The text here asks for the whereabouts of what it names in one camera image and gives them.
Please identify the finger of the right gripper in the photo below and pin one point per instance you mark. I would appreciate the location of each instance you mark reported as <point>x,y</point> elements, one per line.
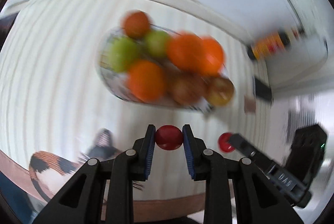
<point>248,150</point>

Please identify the brown kiwi-like fruit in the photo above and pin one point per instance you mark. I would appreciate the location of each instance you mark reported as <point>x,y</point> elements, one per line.
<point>136,24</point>

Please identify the orange fruit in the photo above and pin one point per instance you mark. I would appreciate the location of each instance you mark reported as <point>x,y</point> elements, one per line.
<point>185,51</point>
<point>146,81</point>

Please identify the soy sauce bottle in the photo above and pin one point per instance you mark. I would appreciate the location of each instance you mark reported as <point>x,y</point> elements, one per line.
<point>275,42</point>

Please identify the striped cat table mat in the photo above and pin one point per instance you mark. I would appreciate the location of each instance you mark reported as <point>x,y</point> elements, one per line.
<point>54,103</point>

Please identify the green apple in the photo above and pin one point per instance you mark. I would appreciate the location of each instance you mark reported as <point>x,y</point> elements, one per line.
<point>156,42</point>
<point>123,51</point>

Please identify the black smartphone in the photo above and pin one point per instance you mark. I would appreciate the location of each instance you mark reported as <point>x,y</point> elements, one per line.
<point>263,91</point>

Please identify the floral fruit plate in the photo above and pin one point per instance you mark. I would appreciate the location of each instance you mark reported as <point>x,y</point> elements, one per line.
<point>117,81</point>

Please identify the red cherry tomato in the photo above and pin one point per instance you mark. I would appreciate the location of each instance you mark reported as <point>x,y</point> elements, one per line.
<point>169,137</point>
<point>223,143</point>

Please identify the reddish apple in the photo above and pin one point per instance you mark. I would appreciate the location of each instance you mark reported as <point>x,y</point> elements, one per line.
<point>187,89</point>

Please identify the red-green apple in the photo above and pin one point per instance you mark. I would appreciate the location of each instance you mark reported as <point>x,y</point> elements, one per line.
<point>220,91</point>

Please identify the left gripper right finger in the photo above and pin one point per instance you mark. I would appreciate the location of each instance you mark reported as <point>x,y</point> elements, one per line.
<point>231,184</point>

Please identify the large orange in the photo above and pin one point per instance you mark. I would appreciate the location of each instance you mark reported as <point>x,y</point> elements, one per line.
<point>214,56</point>

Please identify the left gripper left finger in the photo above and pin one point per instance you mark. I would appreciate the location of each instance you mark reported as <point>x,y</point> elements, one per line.
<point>80,200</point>

